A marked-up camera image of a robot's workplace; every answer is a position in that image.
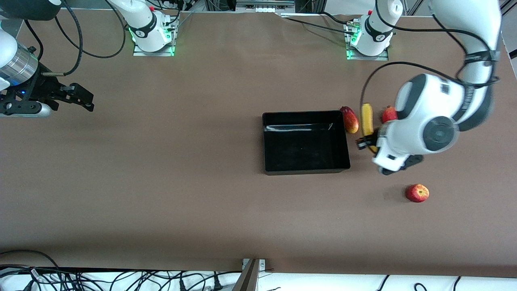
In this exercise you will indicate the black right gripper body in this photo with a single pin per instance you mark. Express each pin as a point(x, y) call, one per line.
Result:
point(40, 89)

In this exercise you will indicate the red yellow apple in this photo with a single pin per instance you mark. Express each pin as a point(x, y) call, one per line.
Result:
point(417, 193)

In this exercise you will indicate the yellow banana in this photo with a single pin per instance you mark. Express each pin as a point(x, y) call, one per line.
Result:
point(366, 119)

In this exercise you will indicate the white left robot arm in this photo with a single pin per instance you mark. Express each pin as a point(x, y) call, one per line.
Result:
point(428, 101)

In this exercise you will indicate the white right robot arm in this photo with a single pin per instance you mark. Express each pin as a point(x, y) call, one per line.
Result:
point(139, 16)

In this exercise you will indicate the black rectangular plastic box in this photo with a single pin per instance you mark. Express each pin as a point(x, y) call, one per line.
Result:
point(303, 149)

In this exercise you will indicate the red pomegranate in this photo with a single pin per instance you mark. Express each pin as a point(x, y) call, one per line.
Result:
point(388, 115)

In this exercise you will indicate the red yellow mango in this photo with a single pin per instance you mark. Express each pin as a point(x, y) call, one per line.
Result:
point(350, 121)

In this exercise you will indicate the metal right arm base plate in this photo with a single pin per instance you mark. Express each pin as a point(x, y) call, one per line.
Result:
point(155, 53)

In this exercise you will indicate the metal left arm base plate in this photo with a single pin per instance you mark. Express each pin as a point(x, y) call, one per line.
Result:
point(365, 57)

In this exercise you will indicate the aluminium corner frame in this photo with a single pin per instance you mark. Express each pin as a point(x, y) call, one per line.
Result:
point(494, 18)

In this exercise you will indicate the aluminium profile with bracket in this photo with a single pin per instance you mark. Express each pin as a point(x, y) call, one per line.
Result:
point(248, 279)

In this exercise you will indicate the aluminium rail fixture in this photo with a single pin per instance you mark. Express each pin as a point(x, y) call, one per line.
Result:
point(264, 5)

